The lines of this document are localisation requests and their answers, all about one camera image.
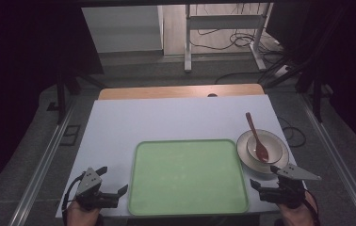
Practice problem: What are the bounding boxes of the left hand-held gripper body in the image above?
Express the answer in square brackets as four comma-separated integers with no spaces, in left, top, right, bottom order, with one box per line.
[75,167,120,211]

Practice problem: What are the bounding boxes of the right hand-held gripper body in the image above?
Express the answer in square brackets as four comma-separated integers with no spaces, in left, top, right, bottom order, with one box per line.
[258,162,322,209]

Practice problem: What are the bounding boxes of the red spoon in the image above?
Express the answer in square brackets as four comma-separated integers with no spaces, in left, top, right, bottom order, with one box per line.
[245,112,270,164]

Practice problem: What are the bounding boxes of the cream bowl with dark rim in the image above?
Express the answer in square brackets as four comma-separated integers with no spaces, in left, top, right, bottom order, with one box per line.
[246,133,283,165]

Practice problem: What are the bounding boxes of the white bowl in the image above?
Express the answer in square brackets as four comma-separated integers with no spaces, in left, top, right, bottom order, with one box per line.
[235,129,290,175]

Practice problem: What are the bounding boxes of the green plastic tray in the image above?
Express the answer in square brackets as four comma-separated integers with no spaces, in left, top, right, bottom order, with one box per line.
[127,138,250,218]

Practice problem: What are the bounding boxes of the person's right hand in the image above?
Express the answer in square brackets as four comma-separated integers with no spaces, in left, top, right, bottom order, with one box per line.
[277,190,320,226]

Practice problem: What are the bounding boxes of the person's left hand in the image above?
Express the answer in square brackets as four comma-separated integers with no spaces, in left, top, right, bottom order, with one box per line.
[65,200,103,226]

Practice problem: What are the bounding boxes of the dark floor socket plate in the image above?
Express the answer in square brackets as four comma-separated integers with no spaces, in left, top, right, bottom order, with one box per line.
[59,124,82,147]

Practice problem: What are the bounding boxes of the white table board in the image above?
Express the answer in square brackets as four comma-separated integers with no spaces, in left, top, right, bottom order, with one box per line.
[55,94,308,219]

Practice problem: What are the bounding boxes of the black metal stand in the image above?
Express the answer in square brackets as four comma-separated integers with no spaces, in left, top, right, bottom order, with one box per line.
[294,60,326,123]
[55,70,106,124]

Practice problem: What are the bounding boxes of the white power strip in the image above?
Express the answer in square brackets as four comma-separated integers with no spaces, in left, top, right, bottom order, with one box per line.
[274,64,292,78]

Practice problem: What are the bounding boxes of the wooden table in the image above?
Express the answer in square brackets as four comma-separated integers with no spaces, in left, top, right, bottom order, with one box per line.
[98,83,266,101]

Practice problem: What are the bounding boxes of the dark curtain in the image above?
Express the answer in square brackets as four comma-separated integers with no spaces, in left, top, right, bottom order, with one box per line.
[0,0,105,202]
[265,0,356,150]

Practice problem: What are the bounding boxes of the white panel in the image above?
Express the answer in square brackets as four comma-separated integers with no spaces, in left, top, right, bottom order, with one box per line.
[81,5,165,54]

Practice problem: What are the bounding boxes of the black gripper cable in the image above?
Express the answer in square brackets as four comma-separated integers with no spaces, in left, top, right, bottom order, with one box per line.
[304,187,321,226]
[61,172,87,226]

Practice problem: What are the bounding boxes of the looped black floor cable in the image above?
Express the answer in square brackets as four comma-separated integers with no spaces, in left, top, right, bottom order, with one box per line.
[277,116,307,149]

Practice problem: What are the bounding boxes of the metal floor rail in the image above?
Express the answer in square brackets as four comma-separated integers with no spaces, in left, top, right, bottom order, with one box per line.
[298,93,356,226]
[8,99,77,226]

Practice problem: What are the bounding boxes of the tangle of black floor cables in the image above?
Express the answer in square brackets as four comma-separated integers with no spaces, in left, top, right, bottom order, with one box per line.
[197,28,283,53]

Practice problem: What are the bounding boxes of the white metal desk frame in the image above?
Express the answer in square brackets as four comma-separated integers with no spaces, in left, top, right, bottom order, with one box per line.
[183,3,273,73]

